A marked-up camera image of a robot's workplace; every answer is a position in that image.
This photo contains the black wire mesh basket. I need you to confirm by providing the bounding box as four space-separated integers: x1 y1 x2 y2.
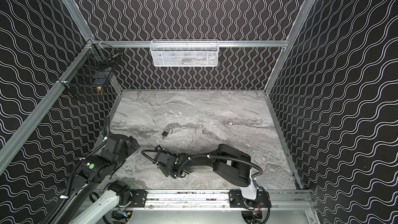
64 44 122 102

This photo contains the aluminium frame corner post left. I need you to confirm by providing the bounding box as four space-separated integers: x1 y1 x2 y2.
62 0 95 40

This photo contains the aluminium frame corner post right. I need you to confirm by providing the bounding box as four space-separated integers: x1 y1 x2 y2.
264 0 315 95

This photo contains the aluminium horizontal back rail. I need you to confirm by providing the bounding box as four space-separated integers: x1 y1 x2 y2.
94 40 288 48

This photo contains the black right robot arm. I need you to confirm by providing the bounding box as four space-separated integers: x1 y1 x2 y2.
141 144 263 201

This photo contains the aluminium left side rail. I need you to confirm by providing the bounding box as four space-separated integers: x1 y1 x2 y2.
1 40 93 173

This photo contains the aluminium linear rail base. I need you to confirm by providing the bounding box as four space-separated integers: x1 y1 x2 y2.
125 189 313 211

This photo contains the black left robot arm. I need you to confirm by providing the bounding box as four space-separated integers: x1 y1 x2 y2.
42 116 141 224

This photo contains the brass padlock in basket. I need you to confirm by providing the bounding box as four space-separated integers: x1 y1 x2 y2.
96 87 104 97

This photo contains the white wire mesh basket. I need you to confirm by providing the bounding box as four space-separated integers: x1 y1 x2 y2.
150 44 220 67

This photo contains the black padlock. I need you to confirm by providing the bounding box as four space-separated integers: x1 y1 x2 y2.
161 129 173 139

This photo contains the aluminium frame corner post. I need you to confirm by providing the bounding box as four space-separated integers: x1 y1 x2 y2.
264 0 315 95
62 0 95 40

